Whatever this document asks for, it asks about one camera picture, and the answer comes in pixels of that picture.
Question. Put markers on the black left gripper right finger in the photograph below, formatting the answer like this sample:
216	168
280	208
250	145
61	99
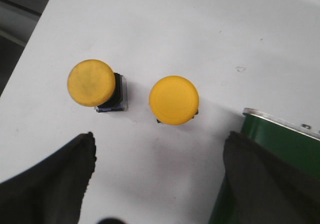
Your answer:
267	189

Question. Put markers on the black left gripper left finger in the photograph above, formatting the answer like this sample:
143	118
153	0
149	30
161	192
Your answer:
52	191

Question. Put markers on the green conveyor belt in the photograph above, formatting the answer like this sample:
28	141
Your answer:
298	150

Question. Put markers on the grey stone counter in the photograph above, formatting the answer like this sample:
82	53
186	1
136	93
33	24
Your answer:
18	21

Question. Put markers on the yellow push button at edge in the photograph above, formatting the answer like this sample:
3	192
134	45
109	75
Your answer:
92	83

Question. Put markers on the yellow push button on table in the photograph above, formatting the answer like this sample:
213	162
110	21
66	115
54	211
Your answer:
174	100

